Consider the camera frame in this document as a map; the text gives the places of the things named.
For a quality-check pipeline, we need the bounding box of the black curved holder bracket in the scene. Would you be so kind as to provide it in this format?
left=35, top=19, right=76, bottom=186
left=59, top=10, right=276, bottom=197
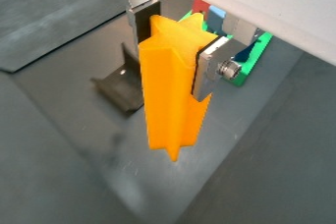
left=91, top=43, right=144, bottom=115

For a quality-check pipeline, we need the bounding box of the light blue grey block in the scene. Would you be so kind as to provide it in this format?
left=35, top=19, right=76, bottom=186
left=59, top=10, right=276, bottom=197
left=207, top=5, right=225, bottom=35

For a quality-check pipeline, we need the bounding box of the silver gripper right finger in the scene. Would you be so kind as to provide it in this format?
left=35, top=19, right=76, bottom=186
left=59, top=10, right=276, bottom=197
left=192, top=15, right=264, bottom=101

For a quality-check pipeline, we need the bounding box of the yellow star prism block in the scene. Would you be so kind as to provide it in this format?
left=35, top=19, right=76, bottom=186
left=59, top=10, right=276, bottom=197
left=139, top=13, right=215, bottom=160

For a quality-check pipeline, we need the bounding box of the red arch block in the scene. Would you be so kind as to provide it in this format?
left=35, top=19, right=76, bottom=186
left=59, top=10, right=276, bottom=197
left=192, top=0, right=211, bottom=14

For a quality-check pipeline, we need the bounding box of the green shape sorting board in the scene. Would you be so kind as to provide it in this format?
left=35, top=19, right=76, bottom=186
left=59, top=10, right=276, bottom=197
left=180, top=10, right=275, bottom=88

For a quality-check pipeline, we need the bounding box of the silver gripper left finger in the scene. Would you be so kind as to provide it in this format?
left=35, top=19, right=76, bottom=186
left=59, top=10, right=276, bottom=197
left=125, top=0, right=160, bottom=52

